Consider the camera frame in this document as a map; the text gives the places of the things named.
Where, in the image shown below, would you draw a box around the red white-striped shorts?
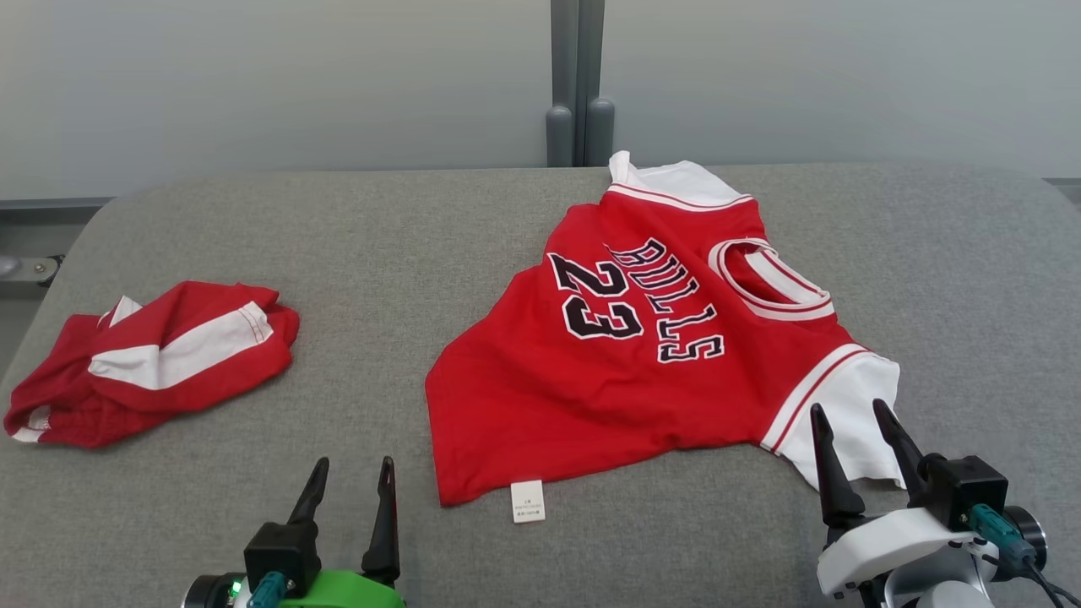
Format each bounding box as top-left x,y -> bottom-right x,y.
4,281 -> 301,448

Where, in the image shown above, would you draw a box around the grey double partition post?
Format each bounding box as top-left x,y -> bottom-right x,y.
546,0 -> 616,168

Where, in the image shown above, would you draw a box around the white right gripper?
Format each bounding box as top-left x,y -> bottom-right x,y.
811,399 -> 977,600

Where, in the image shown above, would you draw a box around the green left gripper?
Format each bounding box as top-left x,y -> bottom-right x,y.
283,457 -> 407,608

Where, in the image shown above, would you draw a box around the teal left camera connector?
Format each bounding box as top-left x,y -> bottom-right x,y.
248,572 -> 293,608

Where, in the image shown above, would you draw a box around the teal right camera connector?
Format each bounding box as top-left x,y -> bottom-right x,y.
970,504 -> 1036,567

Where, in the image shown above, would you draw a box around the black right camera cable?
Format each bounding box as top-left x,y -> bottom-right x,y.
1013,557 -> 1081,608

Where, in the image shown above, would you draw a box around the grey metal frame strut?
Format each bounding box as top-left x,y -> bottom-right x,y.
0,253 -> 65,288

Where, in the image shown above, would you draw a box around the teal camera connector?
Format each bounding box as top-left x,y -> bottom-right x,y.
248,572 -> 293,608
970,504 -> 1036,567

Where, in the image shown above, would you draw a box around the red Bulls 23 jersey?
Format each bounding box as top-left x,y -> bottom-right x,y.
425,150 -> 909,524

